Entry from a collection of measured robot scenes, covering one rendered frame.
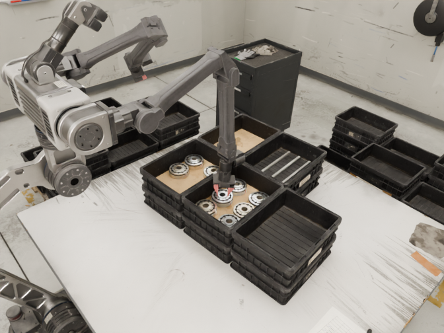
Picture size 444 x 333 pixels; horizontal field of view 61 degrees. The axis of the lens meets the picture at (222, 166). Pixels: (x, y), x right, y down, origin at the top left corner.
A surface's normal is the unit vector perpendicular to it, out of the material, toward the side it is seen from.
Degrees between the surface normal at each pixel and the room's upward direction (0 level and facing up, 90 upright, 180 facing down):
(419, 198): 0
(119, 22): 90
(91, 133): 90
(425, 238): 2
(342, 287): 0
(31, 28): 90
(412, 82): 90
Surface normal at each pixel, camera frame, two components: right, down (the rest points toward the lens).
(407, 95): -0.74, 0.38
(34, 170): 0.67, 0.46
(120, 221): 0.04, -0.80
